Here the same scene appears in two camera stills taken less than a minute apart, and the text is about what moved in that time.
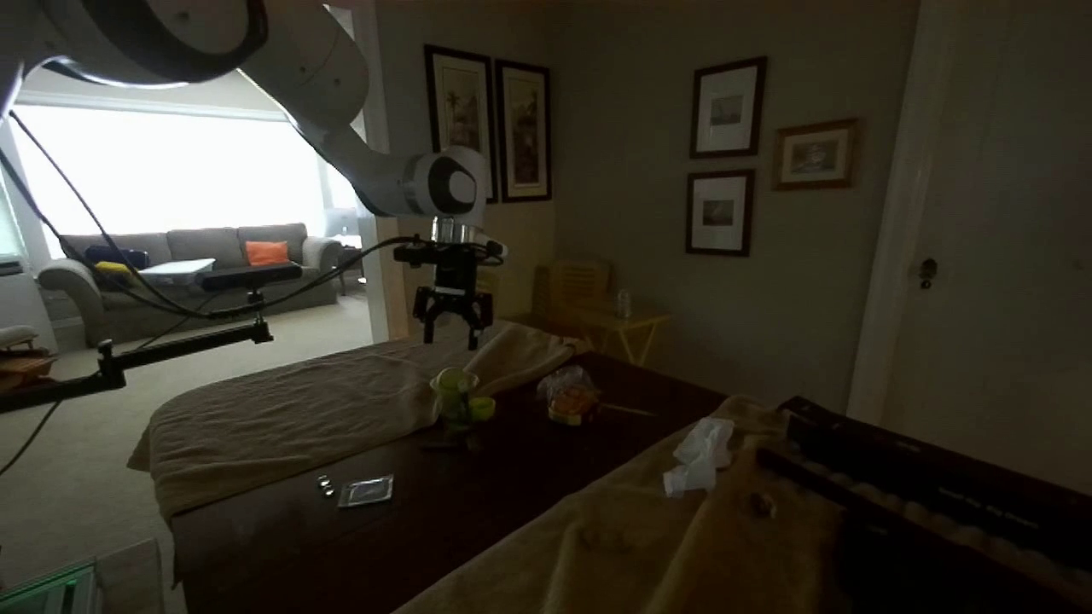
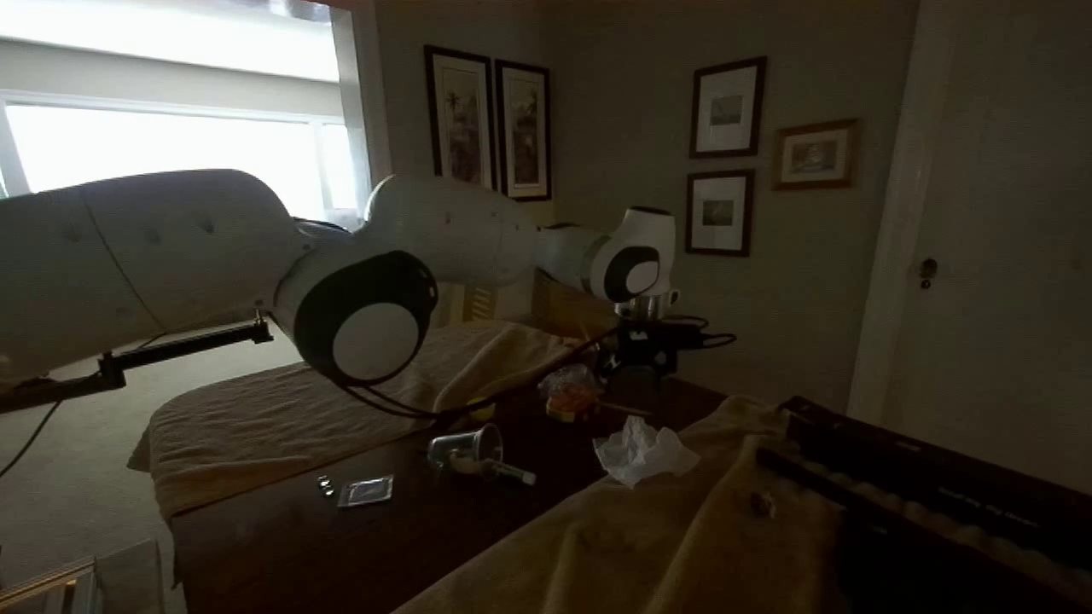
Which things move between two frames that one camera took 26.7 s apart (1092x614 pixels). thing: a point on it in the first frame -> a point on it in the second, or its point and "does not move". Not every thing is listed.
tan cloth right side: x=630 y=544 does not move
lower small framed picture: x=721 y=214 does not move
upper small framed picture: x=729 y=106 does not move
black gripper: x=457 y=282 -> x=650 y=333
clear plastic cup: x=451 y=394 -> x=475 y=452
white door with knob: x=979 y=316 does not move
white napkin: x=697 y=455 -> x=638 y=452
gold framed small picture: x=813 y=154 does not move
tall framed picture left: x=463 y=106 does not move
